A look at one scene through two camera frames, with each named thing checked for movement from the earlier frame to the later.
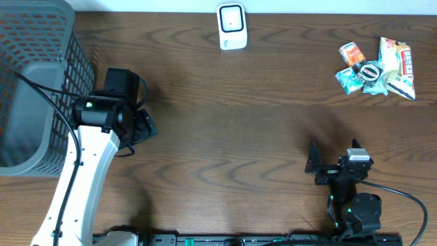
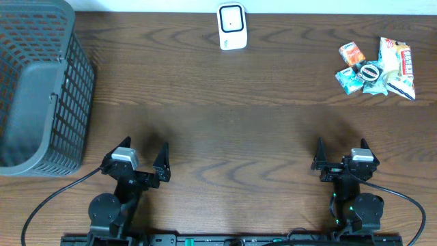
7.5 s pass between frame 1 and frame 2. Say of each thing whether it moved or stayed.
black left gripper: moved
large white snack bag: stayed
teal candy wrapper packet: stayed
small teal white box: stayed
